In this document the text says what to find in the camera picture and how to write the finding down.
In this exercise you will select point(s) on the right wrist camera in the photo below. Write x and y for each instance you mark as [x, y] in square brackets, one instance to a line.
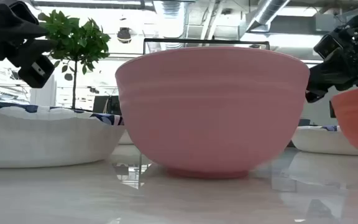
[328, 46]

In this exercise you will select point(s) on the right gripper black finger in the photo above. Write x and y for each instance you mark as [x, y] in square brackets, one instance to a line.
[328, 77]

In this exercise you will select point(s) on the black computer monitor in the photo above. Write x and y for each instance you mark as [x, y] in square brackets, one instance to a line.
[104, 104]

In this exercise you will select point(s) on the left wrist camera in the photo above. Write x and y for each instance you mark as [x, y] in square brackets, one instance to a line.
[36, 73]

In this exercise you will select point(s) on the black metal frame shelf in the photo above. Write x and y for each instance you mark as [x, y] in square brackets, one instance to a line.
[197, 40]

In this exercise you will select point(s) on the blue patterned white paper bowl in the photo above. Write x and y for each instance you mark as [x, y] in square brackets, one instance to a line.
[42, 140]

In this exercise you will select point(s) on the potted green tree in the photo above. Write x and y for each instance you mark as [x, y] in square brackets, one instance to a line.
[73, 40]

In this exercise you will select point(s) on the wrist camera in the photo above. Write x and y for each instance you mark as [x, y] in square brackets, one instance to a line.
[36, 73]
[328, 46]

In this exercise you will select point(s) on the silver ceiling air duct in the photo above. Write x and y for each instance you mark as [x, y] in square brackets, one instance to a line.
[269, 11]

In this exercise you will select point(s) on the white building column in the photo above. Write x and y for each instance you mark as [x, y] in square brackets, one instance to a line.
[43, 90]

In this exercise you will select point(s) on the black ceiling dome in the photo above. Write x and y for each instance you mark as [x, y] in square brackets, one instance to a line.
[124, 35]

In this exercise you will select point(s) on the black wall screen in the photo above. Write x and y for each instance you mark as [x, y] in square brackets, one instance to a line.
[332, 109]

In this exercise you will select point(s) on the pink bowl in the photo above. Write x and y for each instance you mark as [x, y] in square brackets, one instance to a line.
[213, 109]

